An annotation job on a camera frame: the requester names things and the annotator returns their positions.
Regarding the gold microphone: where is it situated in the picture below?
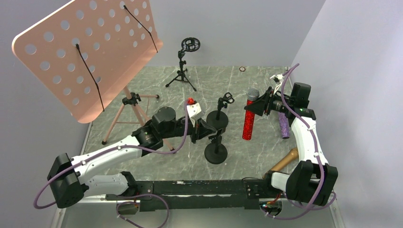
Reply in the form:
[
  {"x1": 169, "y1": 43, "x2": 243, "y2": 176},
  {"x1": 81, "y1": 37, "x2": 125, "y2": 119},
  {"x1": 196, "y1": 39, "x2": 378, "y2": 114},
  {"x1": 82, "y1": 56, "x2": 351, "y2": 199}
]
[{"x1": 263, "y1": 147, "x2": 299, "y2": 177}]

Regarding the black tripod shock mount stand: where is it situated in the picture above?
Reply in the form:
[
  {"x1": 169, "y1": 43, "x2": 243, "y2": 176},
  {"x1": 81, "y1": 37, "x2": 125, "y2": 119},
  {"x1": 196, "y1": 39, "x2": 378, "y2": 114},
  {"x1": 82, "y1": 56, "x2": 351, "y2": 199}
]
[{"x1": 165, "y1": 37, "x2": 201, "y2": 92}]

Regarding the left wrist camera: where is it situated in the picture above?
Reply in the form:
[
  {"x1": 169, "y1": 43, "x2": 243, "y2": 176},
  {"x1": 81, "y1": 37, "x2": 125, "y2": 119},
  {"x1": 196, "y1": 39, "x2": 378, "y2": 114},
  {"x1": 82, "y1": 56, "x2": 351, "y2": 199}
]
[{"x1": 186, "y1": 97, "x2": 204, "y2": 124}]

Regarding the red glitter microphone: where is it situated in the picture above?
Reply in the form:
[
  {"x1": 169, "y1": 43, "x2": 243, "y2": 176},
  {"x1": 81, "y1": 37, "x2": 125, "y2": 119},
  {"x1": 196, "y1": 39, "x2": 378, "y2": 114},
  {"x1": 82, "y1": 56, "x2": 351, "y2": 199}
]
[{"x1": 242, "y1": 88, "x2": 259, "y2": 141}]

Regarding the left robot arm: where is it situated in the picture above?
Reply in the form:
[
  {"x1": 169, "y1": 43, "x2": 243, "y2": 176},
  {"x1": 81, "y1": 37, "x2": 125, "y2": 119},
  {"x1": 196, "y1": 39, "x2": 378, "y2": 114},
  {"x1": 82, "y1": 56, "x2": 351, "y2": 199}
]
[{"x1": 47, "y1": 104, "x2": 218, "y2": 209}]

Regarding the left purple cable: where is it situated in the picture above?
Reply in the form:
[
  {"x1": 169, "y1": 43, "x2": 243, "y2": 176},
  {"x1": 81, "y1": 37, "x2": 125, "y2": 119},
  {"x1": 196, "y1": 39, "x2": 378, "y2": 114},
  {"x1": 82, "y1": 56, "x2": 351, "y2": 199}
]
[{"x1": 33, "y1": 100, "x2": 191, "y2": 228}]

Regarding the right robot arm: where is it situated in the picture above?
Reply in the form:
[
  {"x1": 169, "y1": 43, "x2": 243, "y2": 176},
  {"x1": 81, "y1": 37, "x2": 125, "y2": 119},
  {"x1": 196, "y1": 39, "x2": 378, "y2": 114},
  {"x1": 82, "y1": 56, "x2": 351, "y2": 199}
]
[{"x1": 244, "y1": 83, "x2": 338, "y2": 206}]

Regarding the purple glitter microphone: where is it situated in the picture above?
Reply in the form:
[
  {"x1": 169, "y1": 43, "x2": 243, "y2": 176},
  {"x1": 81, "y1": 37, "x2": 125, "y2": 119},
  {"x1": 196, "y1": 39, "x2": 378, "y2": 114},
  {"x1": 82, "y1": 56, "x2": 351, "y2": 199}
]
[{"x1": 278, "y1": 113, "x2": 290, "y2": 139}]

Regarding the pink perforated music stand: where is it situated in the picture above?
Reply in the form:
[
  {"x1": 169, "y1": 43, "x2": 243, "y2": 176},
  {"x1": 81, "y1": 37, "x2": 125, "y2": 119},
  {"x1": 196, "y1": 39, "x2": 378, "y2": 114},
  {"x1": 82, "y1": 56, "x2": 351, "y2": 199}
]
[{"x1": 12, "y1": 0, "x2": 163, "y2": 124}]

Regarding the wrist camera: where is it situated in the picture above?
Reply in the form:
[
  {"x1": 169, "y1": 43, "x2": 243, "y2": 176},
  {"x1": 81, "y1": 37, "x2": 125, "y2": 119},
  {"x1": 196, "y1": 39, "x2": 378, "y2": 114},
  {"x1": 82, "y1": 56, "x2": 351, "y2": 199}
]
[
  {"x1": 270, "y1": 74, "x2": 284, "y2": 85},
  {"x1": 186, "y1": 97, "x2": 204, "y2": 124}
]

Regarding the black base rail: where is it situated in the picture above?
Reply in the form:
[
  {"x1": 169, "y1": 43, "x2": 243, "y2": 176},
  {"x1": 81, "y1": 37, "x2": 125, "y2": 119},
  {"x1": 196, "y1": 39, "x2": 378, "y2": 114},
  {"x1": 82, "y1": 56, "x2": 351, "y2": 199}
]
[{"x1": 105, "y1": 179, "x2": 284, "y2": 212}]

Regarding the black round mic stand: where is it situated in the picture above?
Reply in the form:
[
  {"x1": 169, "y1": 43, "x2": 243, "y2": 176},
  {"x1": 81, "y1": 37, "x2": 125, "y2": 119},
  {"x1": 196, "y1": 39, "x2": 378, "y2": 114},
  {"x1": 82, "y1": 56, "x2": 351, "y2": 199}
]
[
  {"x1": 206, "y1": 92, "x2": 235, "y2": 130},
  {"x1": 204, "y1": 128, "x2": 228, "y2": 164}
]

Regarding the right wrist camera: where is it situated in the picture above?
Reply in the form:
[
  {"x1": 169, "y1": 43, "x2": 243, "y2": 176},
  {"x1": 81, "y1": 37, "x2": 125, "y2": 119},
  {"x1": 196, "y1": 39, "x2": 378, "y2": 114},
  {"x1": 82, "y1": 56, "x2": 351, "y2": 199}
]
[{"x1": 270, "y1": 74, "x2": 284, "y2": 85}]

